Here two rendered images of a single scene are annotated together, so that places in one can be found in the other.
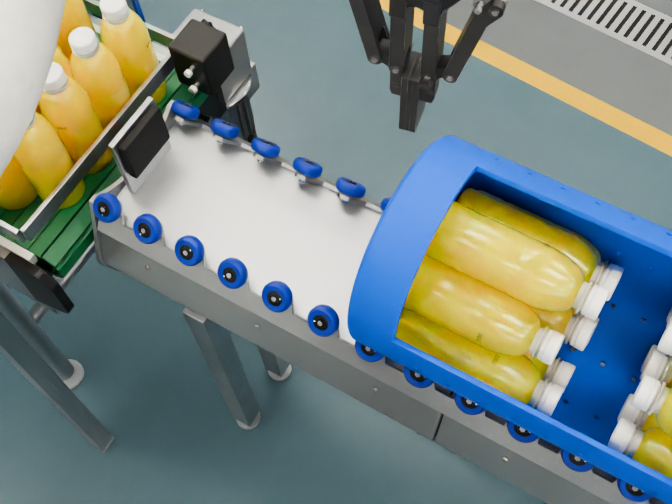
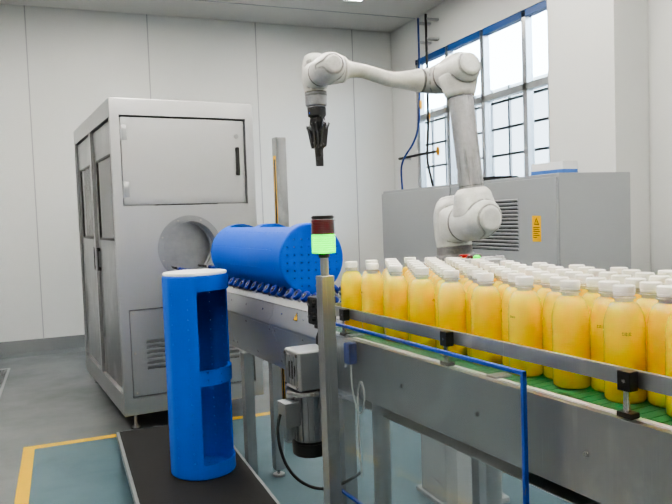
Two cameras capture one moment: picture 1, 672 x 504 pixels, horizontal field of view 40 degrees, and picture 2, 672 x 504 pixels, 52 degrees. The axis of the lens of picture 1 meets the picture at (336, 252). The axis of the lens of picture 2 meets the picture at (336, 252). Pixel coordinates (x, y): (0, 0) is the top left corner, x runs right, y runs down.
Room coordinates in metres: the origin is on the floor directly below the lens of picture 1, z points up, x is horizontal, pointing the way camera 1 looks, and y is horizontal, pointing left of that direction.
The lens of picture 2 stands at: (2.97, 1.17, 1.26)
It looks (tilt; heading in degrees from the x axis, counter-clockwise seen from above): 3 degrees down; 206
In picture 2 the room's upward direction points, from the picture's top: 2 degrees counter-clockwise
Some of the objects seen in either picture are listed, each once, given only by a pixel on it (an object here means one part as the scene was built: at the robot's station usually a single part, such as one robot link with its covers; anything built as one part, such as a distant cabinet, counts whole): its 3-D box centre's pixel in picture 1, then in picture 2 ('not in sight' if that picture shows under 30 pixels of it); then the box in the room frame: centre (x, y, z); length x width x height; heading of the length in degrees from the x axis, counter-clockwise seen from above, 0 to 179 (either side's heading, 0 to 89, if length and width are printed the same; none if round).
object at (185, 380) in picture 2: not in sight; (199, 372); (0.54, -0.69, 0.59); 0.28 x 0.28 x 0.88
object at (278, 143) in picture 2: not in sight; (284, 291); (-0.32, -0.73, 0.85); 0.06 x 0.06 x 1.70; 53
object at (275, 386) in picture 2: not in sight; (276, 412); (0.15, -0.53, 0.31); 0.06 x 0.06 x 0.63; 53
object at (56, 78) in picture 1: (51, 76); not in sight; (0.89, 0.37, 1.10); 0.04 x 0.04 x 0.02
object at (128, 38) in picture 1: (131, 53); (352, 297); (1.01, 0.28, 1.00); 0.07 x 0.07 x 0.20
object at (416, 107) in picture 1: (417, 94); not in sight; (0.48, -0.08, 1.50); 0.03 x 0.01 x 0.07; 155
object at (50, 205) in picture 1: (107, 137); not in sight; (0.88, 0.33, 0.96); 0.40 x 0.01 x 0.03; 143
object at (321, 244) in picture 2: not in sight; (323, 243); (1.35, 0.36, 1.18); 0.06 x 0.06 x 0.05
